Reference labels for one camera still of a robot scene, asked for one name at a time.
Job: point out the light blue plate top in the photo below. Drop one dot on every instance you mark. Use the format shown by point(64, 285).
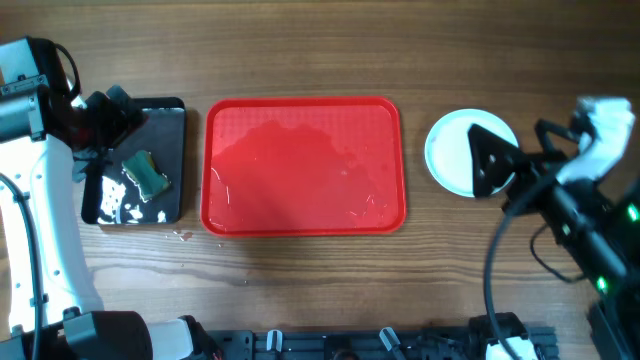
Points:
point(447, 152)

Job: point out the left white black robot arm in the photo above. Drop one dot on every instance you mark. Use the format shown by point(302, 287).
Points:
point(66, 160)

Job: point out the red plastic serving tray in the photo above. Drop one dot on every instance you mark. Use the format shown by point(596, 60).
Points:
point(303, 166)

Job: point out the green and yellow sponge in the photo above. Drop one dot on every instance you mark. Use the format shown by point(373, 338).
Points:
point(141, 170)

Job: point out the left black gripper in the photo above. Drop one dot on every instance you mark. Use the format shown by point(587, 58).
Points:
point(123, 124)

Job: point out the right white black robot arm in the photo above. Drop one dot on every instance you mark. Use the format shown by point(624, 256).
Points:
point(603, 240)

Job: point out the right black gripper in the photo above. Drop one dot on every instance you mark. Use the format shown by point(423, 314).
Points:
point(522, 166)

